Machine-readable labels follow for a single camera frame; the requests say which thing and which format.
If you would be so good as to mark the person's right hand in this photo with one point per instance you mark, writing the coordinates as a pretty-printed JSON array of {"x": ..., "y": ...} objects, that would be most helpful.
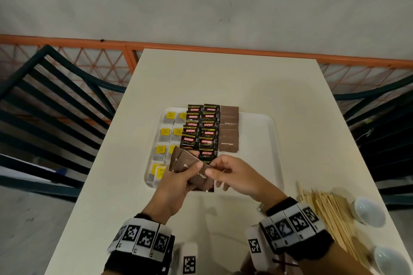
[{"x": 248, "y": 178}]

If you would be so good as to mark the person's right forearm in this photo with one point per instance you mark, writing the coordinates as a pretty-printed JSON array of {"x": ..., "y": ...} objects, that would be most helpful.
[{"x": 329, "y": 262}]

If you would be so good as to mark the person's left hand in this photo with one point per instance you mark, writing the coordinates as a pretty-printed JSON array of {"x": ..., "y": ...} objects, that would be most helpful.
[{"x": 172, "y": 191}]

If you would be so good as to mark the rows of black coffee sachets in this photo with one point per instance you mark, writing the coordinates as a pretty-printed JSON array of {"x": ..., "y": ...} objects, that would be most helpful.
[{"x": 206, "y": 129}]

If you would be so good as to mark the white ceramic cup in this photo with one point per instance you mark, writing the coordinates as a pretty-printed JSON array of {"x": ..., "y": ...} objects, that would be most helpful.
[
  {"x": 367, "y": 212},
  {"x": 392, "y": 262}
]

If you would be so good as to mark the white plastic tray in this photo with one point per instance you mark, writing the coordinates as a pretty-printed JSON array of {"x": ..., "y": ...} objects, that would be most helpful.
[{"x": 255, "y": 136}]

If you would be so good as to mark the right wristband with marker tiles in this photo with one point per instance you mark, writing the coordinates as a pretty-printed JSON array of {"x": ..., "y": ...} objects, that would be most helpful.
[{"x": 293, "y": 223}]

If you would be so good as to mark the wristband with marker tiles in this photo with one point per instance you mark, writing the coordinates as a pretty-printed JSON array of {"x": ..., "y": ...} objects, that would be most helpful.
[
  {"x": 293, "y": 223},
  {"x": 145, "y": 239}
]

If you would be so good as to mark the orange metal mesh railing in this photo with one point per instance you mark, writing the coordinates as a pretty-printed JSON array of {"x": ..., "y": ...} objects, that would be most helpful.
[{"x": 226, "y": 49}]

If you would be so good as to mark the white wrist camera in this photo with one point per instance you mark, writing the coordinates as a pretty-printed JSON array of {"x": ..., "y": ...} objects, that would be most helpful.
[
  {"x": 256, "y": 247},
  {"x": 188, "y": 258}
]

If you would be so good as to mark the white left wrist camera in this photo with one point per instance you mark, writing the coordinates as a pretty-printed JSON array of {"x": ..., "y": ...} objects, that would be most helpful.
[{"x": 188, "y": 258}]

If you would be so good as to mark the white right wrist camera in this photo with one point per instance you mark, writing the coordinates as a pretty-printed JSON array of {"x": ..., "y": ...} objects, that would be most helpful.
[{"x": 256, "y": 247}]

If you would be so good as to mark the brown sugar sachet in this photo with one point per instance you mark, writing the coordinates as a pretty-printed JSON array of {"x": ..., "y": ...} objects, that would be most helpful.
[
  {"x": 229, "y": 127},
  {"x": 229, "y": 144},
  {"x": 184, "y": 155},
  {"x": 174, "y": 159},
  {"x": 202, "y": 182},
  {"x": 229, "y": 120},
  {"x": 229, "y": 133},
  {"x": 229, "y": 111}
]

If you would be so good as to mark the person's left thumb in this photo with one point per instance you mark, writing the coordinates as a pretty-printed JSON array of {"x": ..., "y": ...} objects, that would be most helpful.
[{"x": 194, "y": 169}]

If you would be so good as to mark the person's right thumb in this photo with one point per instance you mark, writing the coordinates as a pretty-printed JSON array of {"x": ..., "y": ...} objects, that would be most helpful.
[{"x": 214, "y": 172}]

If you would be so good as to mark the dark green metal chair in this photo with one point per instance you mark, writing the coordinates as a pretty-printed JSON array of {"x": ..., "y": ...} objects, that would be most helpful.
[
  {"x": 48, "y": 97},
  {"x": 387, "y": 129}
]

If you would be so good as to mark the rows of yellow-tagged tea bags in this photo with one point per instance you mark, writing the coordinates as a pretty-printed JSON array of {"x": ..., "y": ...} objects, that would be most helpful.
[{"x": 164, "y": 133}]

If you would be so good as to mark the left wristband with marker tiles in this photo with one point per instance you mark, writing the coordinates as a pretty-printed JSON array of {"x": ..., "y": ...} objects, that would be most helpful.
[{"x": 145, "y": 239}]

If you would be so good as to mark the pile of wooden stir sticks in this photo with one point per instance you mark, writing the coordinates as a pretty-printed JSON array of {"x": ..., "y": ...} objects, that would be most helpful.
[{"x": 329, "y": 213}]

